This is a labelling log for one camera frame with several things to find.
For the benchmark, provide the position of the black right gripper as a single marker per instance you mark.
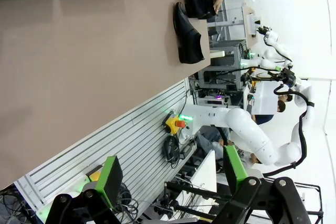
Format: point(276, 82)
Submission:
point(288, 77)

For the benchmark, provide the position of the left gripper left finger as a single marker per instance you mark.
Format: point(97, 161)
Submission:
point(109, 179)

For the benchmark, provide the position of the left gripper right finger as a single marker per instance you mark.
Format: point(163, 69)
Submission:
point(236, 171)

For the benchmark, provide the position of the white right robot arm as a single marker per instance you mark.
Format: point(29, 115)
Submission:
point(244, 127)

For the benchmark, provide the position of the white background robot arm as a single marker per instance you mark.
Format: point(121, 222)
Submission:
point(271, 36)

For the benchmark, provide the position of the yellow emergency stop button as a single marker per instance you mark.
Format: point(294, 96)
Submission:
point(94, 175)
point(172, 125)

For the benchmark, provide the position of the white panel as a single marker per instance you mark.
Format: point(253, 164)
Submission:
point(207, 171)

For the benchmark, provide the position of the black haired background person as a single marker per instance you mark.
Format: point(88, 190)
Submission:
point(281, 107)

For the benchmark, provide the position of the grey metal rack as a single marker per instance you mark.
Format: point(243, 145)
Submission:
point(223, 66)

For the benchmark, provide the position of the black metal frame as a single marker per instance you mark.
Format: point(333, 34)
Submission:
point(197, 191)

